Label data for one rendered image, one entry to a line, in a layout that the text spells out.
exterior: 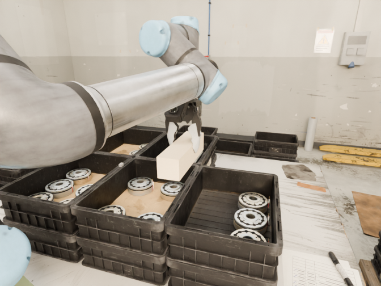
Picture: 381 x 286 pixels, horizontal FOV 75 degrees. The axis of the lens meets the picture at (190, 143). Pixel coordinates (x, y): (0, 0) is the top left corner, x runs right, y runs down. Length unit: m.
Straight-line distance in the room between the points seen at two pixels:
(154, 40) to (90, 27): 4.53
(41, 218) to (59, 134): 0.68
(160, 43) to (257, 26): 3.51
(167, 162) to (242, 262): 0.32
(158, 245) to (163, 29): 0.55
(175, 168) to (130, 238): 0.26
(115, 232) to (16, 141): 0.54
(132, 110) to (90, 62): 4.78
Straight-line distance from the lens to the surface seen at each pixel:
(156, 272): 0.82
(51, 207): 0.88
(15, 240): 0.66
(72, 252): 0.97
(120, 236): 0.80
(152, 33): 0.58
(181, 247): 0.73
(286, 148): 2.46
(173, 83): 0.44
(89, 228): 0.85
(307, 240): 1.09
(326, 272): 0.99
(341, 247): 1.11
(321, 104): 4.13
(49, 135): 0.29
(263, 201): 0.95
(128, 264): 0.85
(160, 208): 0.94
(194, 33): 0.69
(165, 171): 0.65
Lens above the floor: 1.35
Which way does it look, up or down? 19 degrees down
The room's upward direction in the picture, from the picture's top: straight up
